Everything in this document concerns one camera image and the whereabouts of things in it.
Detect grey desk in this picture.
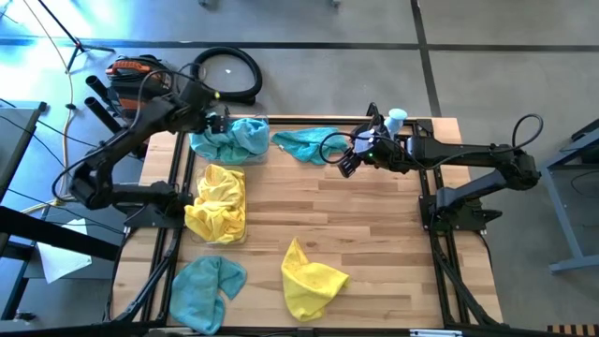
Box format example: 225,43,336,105
0,100,48,198

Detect black metal stand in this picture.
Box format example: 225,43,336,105
0,205,124,324

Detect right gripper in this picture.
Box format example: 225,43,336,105
337,125,392,179

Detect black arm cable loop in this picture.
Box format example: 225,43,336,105
511,113,545,151

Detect yellow cable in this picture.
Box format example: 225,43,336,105
21,0,76,158

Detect white paper sheet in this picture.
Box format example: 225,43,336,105
36,217,94,285

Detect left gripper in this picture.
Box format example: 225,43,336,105
186,82,231,138

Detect black tripod stand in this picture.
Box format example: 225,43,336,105
37,0,116,72

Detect silver bar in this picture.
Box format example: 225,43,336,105
409,329,464,337

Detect black vacuum hose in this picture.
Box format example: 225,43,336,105
189,45,264,107

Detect clear plastic basket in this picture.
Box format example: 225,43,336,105
188,113,271,168
186,162,249,248

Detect orange black shop vacuum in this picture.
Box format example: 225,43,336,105
105,54,197,123

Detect black vacuum wand tube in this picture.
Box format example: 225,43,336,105
83,95,124,136
83,74,113,100

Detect spray bottle with blue cap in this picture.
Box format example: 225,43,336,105
383,108,408,139

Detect black aluminium table frame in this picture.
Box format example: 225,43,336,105
105,101,504,337

